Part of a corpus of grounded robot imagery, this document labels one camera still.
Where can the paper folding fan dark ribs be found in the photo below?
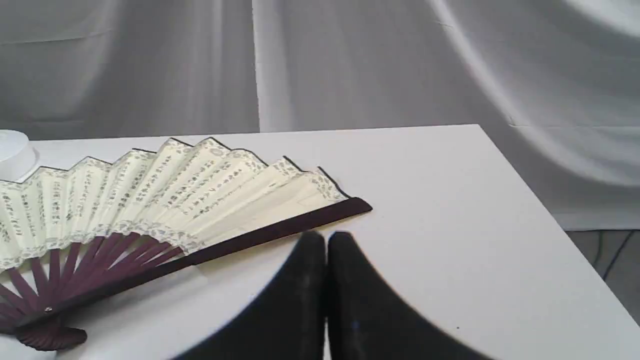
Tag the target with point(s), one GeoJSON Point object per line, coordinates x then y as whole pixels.
{"type": "Point", "coordinates": [74, 237]}

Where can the white desk lamp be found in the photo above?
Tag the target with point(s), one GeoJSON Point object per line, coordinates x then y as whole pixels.
{"type": "Point", "coordinates": [18, 158]}

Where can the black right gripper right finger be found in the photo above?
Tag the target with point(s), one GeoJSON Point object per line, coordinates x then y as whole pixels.
{"type": "Point", "coordinates": [367, 320]}

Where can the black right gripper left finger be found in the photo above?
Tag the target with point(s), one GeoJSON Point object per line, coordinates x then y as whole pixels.
{"type": "Point", "coordinates": [285, 321]}

